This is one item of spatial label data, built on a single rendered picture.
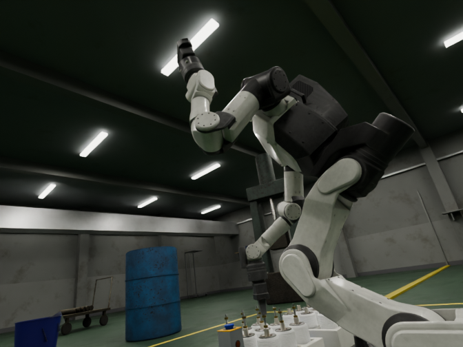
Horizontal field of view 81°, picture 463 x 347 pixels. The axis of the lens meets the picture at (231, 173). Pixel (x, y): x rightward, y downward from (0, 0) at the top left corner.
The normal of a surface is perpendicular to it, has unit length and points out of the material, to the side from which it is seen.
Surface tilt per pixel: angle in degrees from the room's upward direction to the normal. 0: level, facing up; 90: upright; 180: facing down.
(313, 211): 111
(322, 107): 78
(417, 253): 90
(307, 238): 90
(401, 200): 90
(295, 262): 90
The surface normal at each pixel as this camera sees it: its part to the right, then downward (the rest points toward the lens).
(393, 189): -0.68, -0.18
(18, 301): 0.72, -0.35
